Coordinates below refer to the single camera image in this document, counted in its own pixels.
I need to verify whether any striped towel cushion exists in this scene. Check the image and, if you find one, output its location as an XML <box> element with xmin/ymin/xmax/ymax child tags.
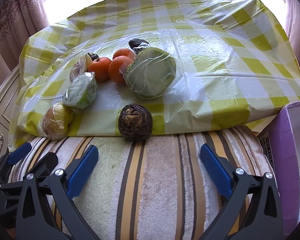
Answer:
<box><xmin>8</xmin><ymin>125</ymin><xmax>276</xmax><ymax>240</ymax></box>

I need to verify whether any dark wrinkled round fruit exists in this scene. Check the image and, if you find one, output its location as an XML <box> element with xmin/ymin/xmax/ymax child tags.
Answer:
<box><xmin>118</xmin><ymin>104</ymin><xmax>153</xmax><ymax>141</ymax></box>

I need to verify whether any yellow pear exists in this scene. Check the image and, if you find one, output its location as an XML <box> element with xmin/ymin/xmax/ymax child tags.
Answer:
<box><xmin>40</xmin><ymin>102</ymin><xmax>75</xmax><ymax>141</ymax></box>

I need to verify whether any yellow checkered plastic tablecloth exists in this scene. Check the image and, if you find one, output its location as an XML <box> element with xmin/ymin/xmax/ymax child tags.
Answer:
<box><xmin>8</xmin><ymin>0</ymin><xmax>300</xmax><ymax>150</ymax></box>

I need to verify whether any pale cut fruit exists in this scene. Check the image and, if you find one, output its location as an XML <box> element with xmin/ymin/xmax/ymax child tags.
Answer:
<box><xmin>69</xmin><ymin>54</ymin><xmax>92</xmax><ymax>82</ymax></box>

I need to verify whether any large green melon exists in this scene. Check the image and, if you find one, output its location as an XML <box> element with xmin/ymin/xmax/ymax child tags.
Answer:
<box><xmin>123</xmin><ymin>47</ymin><xmax>177</xmax><ymax>99</ymax></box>

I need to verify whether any small dark mangosteen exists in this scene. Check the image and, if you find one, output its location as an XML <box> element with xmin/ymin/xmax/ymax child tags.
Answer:
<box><xmin>88</xmin><ymin>53</ymin><xmax>99</xmax><ymax>61</ymax></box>

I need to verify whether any cream cabinet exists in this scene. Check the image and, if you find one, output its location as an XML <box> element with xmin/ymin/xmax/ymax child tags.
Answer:
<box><xmin>0</xmin><ymin>66</ymin><xmax>20</xmax><ymax>157</ymax></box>

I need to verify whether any orange with stem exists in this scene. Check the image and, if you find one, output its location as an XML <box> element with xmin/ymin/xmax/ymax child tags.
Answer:
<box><xmin>88</xmin><ymin>57</ymin><xmax>111</xmax><ymax>82</ymax></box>

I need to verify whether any small green fruit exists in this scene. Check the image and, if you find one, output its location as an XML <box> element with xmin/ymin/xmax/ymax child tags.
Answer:
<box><xmin>62</xmin><ymin>72</ymin><xmax>97</xmax><ymax>110</ymax></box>

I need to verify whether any purple white cardboard box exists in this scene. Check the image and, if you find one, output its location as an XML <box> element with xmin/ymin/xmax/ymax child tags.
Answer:
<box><xmin>257</xmin><ymin>101</ymin><xmax>300</xmax><ymax>237</ymax></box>

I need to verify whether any pink floral curtain left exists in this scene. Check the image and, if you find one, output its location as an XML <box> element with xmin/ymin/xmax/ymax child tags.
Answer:
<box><xmin>0</xmin><ymin>0</ymin><xmax>49</xmax><ymax>70</ymax></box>

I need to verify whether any black wrinkled avocado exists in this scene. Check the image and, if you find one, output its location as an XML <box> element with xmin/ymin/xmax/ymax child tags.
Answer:
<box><xmin>128</xmin><ymin>38</ymin><xmax>150</xmax><ymax>55</ymax></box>

